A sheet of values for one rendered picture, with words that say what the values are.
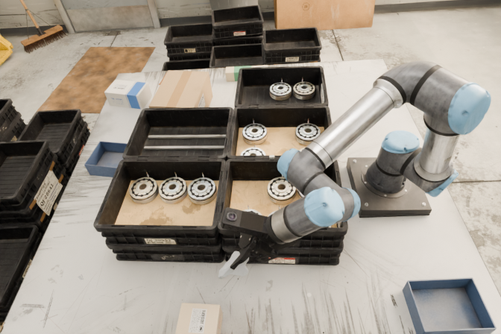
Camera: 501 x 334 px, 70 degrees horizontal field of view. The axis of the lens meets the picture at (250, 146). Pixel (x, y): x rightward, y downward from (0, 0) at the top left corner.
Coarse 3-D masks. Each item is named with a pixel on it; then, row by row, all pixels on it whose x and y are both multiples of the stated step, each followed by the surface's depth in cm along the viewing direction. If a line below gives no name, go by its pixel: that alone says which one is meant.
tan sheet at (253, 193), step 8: (240, 184) 135; (248, 184) 135; (256, 184) 134; (264, 184) 134; (232, 192) 132; (240, 192) 132; (248, 192) 132; (256, 192) 132; (264, 192) 132; (296, 192) 131; (232, 200) 130; (240, 200) 130; (248, 200) 130; (256, 200) 129; (264, 200) 129; (296, 200) 128; (240, 208) 127; (256, 208) 127; (264, 208) 127; (272, 208) 126; (280, 208) 126; (336, 224) 120
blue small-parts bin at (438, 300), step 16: (416, 288) 115; (432, 288) 115; (448, 288) 115; (464, 288) 115; (416, 304) 106; (432, 304) 112; (448, 304) 112; (464, 304) 112; (480, 304) 107; (416, 320) 106; (432, 320) 109; (448, 320) 109; (464, 320) 108; (480, 320) 107
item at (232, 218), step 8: (232, 208) 83; (224, 216) 81; (232, 216) 81; (240, 216) 82; (248, 216) 83; (256, 216) 83; (264, 216) 83; (224, 224) 81; (232, 224) 80; (240, 224) 81; (248, 224) 81; (256, 224) 82; (264, 224) 82; (240, 232) 82; (248, 232) 81; (256, 232) 81; (264, 232) 81
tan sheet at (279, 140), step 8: (240, 128) 157; (272, 128) 156; (280, 128) 156; (288, 128) 155; (320, 128) 154; (240, 136) 153; (272, 136) 152; (280, 136) 152; (288, 136) 152; (240, 144) 150; (248, 144) 150; (264, 144) 149; (272, 144) 149; (280, 144) 149; (288, 144) 148; (296, 144) 148; (240, 152) 147; (272, 152) 146; (280, 152) 145
